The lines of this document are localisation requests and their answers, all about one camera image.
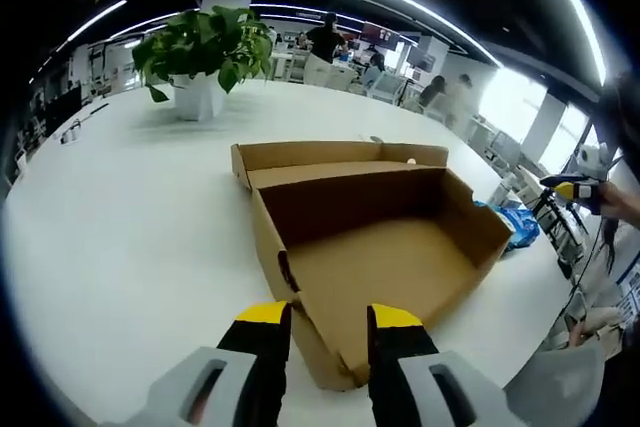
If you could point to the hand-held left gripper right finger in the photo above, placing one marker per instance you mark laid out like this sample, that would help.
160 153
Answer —
415 387

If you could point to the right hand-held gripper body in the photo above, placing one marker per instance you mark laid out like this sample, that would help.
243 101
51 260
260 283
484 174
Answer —
595 162

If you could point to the brown cardboard shoe box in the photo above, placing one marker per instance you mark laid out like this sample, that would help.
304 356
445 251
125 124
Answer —
375 267

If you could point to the black frame desk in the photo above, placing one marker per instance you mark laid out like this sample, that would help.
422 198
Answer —
560 232

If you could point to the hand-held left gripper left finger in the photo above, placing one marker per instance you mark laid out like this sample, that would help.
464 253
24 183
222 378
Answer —
200 387

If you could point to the person's right hand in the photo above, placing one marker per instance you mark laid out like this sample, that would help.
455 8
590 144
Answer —
611 197

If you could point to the blue white wall board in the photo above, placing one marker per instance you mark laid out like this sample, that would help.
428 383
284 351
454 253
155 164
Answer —
631 287

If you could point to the white office chair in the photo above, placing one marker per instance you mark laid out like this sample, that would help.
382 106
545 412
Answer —
436 108
389 87

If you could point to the black stick tool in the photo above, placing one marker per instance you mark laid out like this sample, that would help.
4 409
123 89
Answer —
99 109

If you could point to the blue soft wet wipes pack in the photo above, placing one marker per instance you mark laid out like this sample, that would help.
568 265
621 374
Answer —
522 227

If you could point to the grey mesh office chair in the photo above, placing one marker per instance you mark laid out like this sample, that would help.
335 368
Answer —
555 387

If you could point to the green potted plant white pot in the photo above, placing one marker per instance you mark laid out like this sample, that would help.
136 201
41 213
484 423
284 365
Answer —
200 47

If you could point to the dark red wall screen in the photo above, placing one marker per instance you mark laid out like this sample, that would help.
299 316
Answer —
380 33

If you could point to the black monitor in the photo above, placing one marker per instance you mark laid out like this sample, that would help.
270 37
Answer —
64 109

